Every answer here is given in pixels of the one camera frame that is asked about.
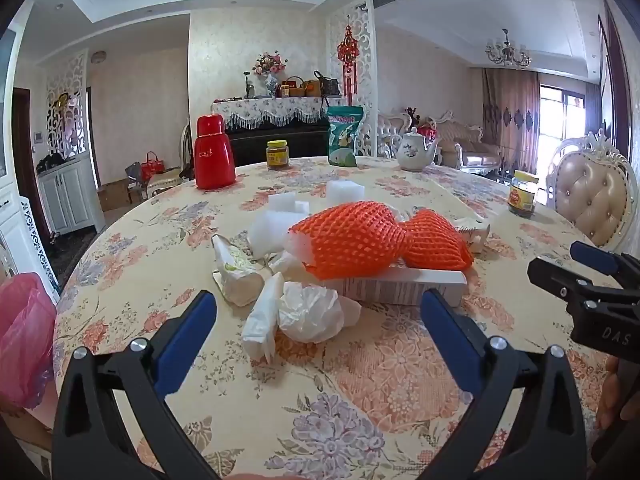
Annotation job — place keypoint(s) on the red thermos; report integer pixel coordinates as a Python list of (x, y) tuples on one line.
[(215, 160)]

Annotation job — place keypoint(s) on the person's right hand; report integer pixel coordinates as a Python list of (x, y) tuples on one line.
[(611, 395)]

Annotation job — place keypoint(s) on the carved beige sofa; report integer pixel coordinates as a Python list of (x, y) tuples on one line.
[(465, 145)]

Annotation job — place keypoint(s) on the black bag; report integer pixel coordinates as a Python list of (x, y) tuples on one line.
[(52, 161)]

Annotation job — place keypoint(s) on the red bag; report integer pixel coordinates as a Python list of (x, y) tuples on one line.
[(152, 167)]

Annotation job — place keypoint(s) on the notched white foam piece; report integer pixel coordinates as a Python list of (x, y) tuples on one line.
[(286, 205)]

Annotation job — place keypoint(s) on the small crumpled white tissue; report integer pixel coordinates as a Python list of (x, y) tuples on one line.
[(287, 262)]

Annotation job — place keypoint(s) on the patterned curtain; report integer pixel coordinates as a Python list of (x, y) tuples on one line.
[(510, 120)]

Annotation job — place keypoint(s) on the white foam block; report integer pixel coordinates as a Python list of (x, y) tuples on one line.
[(270, 234)]

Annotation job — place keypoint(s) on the vase of pink flowers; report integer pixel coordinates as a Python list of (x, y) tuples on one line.
[(271, 72)]

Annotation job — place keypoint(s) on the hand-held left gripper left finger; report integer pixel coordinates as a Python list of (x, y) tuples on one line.
[(192, 330)]

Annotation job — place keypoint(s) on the small white cabinet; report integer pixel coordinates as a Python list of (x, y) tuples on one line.
[(67, 195)]

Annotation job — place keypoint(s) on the tall white display cabinet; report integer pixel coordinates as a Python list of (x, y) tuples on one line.
[(10, 210)]

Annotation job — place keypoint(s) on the cardboard box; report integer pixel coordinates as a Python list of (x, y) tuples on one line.
[(114, 196)]

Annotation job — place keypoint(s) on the red knot ornament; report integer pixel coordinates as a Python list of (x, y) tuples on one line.
[(347, 52)]

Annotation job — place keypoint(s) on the chandelier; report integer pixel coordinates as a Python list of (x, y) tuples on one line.
[(507, 52)]

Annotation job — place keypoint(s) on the small orange foam net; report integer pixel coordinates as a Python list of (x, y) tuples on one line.
[(437, 242)]

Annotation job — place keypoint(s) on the white and tan wrapper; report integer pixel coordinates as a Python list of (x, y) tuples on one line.
[(475, 235)]

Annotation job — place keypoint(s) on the white foam cube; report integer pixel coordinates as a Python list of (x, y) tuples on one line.
[(345, 193)]

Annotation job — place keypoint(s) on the dark handbag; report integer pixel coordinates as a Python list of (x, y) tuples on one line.
[(327, 85)]

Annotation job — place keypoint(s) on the white floral teapot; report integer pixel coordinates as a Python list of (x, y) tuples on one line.
[(412, 152)]

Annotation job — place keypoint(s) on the floral lace piano cover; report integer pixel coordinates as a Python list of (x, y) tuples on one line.
[(280, 110)]

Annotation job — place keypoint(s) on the woven basket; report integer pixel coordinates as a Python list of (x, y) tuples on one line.
[(295, 90)]

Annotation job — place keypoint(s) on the long pale carton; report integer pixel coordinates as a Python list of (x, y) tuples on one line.
[(400, 287)]

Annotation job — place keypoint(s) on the pink plastic trash bag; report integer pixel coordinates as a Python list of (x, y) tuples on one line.
[(25, 340)]

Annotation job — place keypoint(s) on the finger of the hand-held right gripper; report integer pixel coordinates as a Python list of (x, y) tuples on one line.
[(555, 277), (595, 259)]

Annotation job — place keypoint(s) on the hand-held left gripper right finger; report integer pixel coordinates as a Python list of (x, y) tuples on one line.
[(445, 330)]

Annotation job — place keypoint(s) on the yellow lid jar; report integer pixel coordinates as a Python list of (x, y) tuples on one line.
[(278, 156), (522, 195)]

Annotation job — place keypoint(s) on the white lattice screen with mirror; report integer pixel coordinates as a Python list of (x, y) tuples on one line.
[(67, 105)]

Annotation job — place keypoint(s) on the long white tissue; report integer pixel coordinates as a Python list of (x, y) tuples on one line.
[(262, 320)]

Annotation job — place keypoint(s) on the large orange foam net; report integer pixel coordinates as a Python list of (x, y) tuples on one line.
[(355, 237)]

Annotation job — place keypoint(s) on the carved beige armchair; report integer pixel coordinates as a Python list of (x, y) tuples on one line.
[(390, 132)]

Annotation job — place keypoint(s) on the green snack bag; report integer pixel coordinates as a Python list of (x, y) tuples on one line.
[(344, 137)]

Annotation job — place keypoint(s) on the white and green food wrapper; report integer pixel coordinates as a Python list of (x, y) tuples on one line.
[(237, 275)]

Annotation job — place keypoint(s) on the dark wooden door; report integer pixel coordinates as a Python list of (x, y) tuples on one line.
[(25, 160)]

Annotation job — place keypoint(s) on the black piano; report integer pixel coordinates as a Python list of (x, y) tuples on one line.
[(305, 145)]

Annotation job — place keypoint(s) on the floral tablecloth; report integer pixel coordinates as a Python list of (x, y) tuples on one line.
[(350, 400)]

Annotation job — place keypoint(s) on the gold cushion stool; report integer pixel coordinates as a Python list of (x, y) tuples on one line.
[(165, 182)]

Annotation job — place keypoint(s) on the white carved tufted chair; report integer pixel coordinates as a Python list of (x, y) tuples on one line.
[(592, 195)]

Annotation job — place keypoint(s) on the orange basket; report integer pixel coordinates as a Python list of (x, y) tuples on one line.
[(311, 90)]

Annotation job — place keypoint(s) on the white patterned panel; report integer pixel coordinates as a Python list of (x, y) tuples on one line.
[(37, 250)]

